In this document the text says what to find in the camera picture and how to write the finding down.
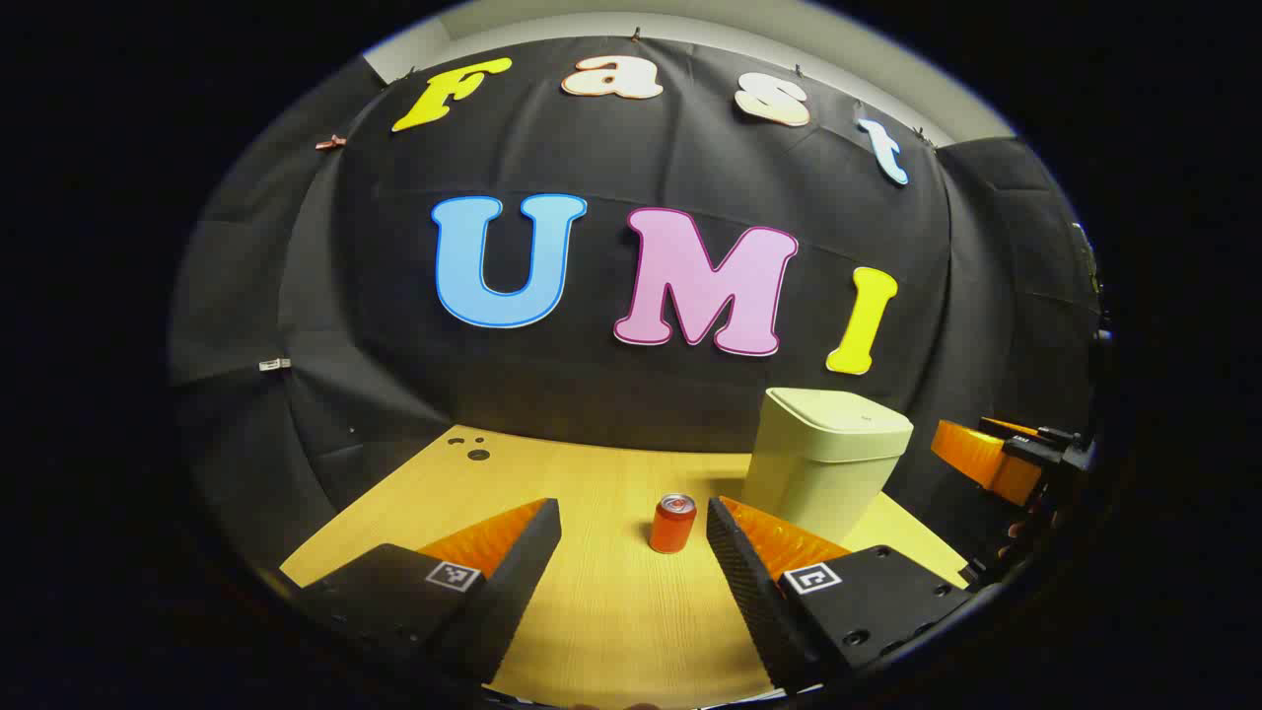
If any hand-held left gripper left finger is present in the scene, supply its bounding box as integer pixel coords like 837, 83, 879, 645
296, 498, 563, 686

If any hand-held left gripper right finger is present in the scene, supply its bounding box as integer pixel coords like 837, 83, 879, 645
706, 496, 972, 694

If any orange pop can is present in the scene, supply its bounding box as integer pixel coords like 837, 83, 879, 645
649, 493, 698, 554

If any pale green desktop garbage bin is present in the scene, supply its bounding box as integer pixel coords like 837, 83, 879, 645
741, 388, 915, 545

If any wooden desktop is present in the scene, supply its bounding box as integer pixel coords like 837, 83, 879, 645
279, 426, 972, 709

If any black backdrop cloth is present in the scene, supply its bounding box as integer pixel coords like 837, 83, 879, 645
168, 35, 1105, 593

